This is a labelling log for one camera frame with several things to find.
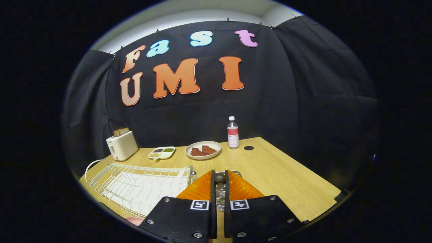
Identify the toast slice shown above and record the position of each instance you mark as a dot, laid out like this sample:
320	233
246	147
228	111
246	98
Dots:
120	131

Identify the white divided condiment dish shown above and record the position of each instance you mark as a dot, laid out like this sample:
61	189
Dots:
162	153

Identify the metal spoon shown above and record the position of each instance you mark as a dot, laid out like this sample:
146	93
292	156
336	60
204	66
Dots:
220	178

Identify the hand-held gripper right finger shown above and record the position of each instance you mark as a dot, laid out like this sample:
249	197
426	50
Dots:
226	202

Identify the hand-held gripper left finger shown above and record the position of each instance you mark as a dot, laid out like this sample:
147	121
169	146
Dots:
213	202

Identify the pink plate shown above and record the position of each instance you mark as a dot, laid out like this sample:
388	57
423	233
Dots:
135	221

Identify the black backdrop cloth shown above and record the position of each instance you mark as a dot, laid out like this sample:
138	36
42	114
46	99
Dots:
303	101

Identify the white toaster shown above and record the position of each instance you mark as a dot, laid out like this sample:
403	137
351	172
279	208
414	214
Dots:
123	146

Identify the white dish rack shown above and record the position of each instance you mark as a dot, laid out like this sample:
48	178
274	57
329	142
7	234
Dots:
141	189

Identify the white plate with meat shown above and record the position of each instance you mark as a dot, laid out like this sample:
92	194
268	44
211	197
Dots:
202	157

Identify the brown meat piece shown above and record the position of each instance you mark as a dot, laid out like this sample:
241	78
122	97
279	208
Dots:
209	150
197	152

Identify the clear plastic water bottle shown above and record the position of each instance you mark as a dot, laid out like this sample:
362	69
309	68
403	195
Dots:
233	135

